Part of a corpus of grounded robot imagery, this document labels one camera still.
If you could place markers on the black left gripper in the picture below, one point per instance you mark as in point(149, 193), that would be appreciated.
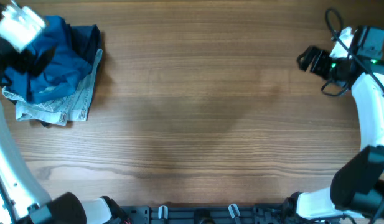
point(28, 58)

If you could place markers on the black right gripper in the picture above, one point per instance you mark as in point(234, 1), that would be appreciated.
point(321, 56)

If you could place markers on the blue polo shirt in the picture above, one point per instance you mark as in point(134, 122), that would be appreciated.
point(61, 76)

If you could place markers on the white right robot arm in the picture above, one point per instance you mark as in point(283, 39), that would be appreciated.
point(356, 189)

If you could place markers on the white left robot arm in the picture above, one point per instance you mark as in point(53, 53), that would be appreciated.
point(25, 200)

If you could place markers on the navy folded garment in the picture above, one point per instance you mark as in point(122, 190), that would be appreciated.
point(86, 40)

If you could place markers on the light grey denim garment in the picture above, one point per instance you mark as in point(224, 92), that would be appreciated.
point(74, 107)

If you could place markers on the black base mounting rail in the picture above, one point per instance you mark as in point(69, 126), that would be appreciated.
point(231, 214)

